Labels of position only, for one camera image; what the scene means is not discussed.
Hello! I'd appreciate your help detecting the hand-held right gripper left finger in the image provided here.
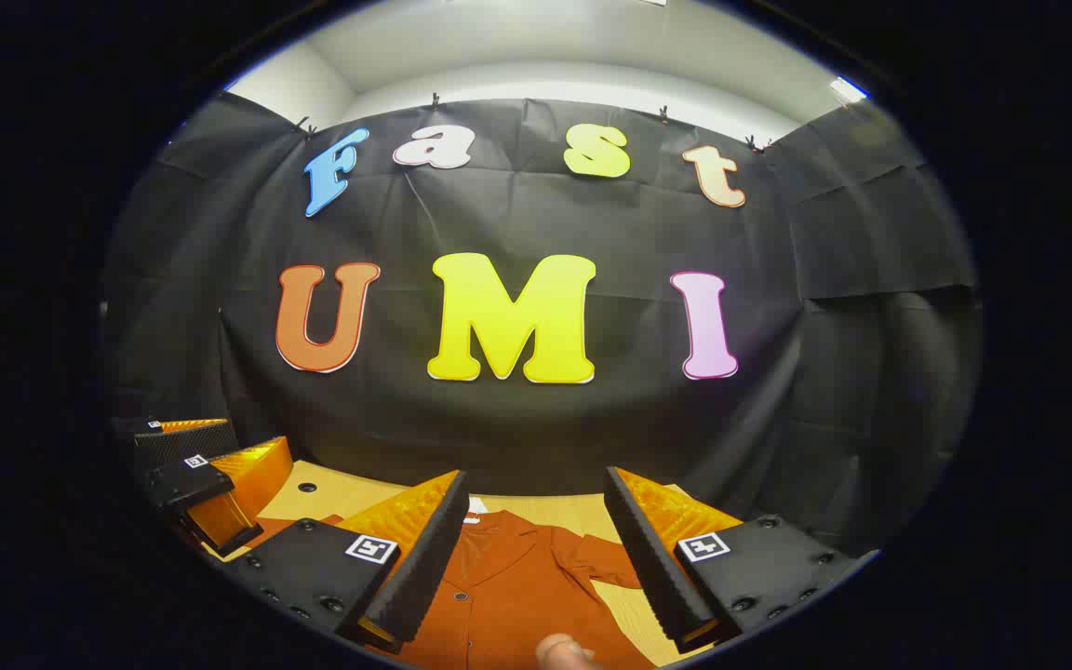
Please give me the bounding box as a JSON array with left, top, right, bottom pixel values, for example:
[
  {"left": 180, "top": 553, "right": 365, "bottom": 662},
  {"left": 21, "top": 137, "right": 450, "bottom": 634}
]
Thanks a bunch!
[{"left": 220, "top": 470, "right": 472, "bottom": 657}]

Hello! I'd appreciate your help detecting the black backdrop cloth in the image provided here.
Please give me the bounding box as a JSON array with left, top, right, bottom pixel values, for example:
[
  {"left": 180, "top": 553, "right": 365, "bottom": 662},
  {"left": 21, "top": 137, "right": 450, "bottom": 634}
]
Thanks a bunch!
[{"left": 103, "top": 93, "right": 979, "bottom": 559}]

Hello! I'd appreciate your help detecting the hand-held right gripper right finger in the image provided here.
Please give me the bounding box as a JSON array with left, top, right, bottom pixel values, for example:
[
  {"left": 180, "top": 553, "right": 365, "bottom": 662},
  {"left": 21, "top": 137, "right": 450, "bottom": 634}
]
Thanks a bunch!
[{"left": 603, "top": 465, "right": 877, "bottom": 657}]

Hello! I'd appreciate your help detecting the orange button-up garment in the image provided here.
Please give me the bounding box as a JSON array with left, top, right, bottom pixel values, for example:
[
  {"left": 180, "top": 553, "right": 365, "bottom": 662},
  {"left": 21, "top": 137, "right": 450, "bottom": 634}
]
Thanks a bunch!
[{"left": 252, "top": 498, "right": 663, "bottom": 670}]

